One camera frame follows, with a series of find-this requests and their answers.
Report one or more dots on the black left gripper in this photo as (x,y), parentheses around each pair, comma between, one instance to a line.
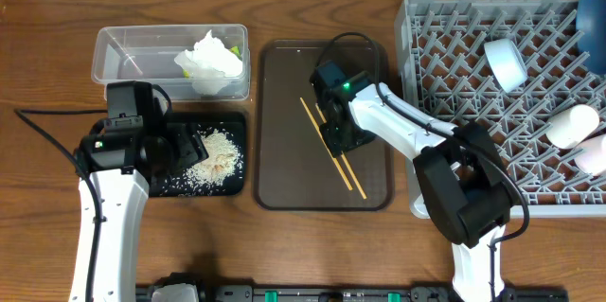
(187,146)

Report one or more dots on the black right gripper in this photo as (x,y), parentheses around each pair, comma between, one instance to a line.
(336,145)

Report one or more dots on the wooden chopstick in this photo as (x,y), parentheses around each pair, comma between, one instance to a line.
(344,160)
(334,161)

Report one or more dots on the pile of rice grains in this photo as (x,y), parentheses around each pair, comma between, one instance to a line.
(221,174)

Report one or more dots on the white paper napkin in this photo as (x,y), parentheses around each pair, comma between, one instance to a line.
(209,83)

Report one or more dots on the light blue bowl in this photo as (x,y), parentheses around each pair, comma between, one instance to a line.
(506,64)

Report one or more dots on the cream white plastic cup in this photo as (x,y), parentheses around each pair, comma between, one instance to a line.
(568,128)

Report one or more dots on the pink plastic cup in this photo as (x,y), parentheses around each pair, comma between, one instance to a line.
(591,158)

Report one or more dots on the dark blue plate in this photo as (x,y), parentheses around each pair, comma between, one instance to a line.
(591,22)

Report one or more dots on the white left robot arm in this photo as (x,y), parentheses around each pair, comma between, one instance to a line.
(117,162)

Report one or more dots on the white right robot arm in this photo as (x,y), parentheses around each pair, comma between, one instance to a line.
(461,178)

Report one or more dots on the clear plastic waste bin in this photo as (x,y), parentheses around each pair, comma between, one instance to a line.
(147,53)

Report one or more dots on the grey plastic dishwasher rack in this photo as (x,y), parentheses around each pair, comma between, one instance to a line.
(445,73)

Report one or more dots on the black plastic tray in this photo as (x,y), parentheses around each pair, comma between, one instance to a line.
(232,121)

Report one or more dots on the brown plastic serving tray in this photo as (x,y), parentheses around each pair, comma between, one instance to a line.
(293,169)

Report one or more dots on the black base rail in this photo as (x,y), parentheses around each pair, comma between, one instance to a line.
(184,287)

